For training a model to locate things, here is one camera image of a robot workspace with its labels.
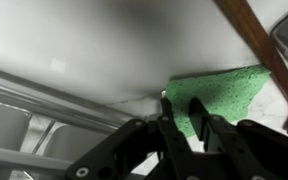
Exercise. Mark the green sponge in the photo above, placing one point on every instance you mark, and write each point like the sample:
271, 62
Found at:
226, 94

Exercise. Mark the metal dish rack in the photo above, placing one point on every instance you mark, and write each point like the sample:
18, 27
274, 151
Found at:
20, 100

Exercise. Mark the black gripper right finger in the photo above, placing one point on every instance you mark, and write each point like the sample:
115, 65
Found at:
224, 147

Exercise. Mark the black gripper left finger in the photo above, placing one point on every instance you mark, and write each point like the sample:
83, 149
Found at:
177, 152

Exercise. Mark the wooden spatula handle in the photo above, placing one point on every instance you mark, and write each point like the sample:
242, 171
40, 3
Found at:
244, 20

